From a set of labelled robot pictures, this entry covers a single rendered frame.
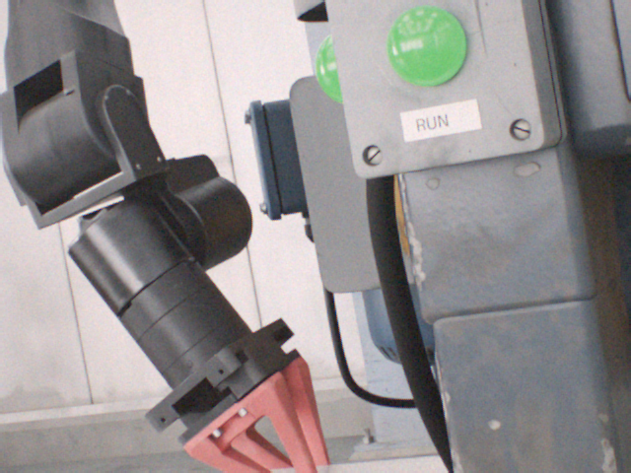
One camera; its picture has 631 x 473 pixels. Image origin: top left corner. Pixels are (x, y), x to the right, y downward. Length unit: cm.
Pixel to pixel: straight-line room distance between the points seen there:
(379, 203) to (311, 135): 41
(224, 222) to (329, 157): 18
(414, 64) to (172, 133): 593
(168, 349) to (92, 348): 602
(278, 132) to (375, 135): 50
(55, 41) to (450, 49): 34
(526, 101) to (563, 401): 13
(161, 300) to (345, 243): 26
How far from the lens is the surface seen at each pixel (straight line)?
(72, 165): 76
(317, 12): 112
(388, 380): 566
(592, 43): 54
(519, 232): 54
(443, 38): 49
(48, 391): 696
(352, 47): 51
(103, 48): 79
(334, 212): 98
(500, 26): 49
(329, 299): 105
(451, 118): 50
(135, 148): 76
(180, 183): 82
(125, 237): 76
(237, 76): 626
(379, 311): 103
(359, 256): 98
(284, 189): 100
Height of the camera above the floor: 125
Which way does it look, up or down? 3 degrees down
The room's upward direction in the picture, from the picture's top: 10 degrees counter-clockwise
